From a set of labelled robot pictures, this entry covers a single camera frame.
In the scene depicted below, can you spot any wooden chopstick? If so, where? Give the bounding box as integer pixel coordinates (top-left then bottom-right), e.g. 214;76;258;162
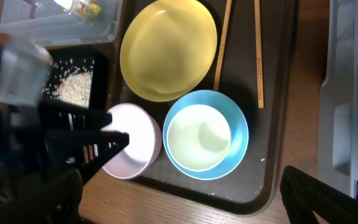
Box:
254;0;264;108
213;0;232;91

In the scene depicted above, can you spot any light blue bowl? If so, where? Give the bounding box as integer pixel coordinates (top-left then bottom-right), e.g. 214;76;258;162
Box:
162;90;249;180

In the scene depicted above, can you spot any white tissue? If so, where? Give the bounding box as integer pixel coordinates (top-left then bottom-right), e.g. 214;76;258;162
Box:
54;0;73;10

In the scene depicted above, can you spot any yellow plate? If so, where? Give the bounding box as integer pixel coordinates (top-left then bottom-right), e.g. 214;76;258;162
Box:
120;0;218;102

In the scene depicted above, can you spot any green orange snack wrapper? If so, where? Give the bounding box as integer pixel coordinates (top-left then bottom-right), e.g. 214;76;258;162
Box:
75;0;102;21

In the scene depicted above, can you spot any black waste tray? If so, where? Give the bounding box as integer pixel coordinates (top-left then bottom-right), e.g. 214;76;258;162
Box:
41;45;110;110

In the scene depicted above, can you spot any spilled rice pile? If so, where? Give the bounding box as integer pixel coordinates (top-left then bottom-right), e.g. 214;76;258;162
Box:
41;58;94;108

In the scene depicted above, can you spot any clear plastic bin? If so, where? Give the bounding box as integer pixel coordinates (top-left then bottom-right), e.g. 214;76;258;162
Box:
0;0;122;46

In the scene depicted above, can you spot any grey plastic dishwasher rack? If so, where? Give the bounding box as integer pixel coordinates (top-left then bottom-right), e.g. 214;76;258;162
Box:
317;0;358;201

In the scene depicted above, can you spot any white bowl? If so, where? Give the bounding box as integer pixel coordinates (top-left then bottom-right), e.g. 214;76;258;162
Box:
102;103;162;179

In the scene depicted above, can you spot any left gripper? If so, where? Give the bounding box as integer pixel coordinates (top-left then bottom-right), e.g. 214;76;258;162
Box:
0;100;129;191

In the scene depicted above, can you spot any white cup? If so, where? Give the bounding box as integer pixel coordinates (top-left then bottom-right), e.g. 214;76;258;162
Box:
167;105;232;172

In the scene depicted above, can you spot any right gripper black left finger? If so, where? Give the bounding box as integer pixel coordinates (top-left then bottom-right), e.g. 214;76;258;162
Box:
0;169;83;223

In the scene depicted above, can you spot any dark brown serving tray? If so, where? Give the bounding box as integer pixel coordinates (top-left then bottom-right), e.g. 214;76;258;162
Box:
104;0;298;217

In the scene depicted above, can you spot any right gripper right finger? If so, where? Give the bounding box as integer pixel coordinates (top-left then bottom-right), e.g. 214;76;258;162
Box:
280;166;358;223

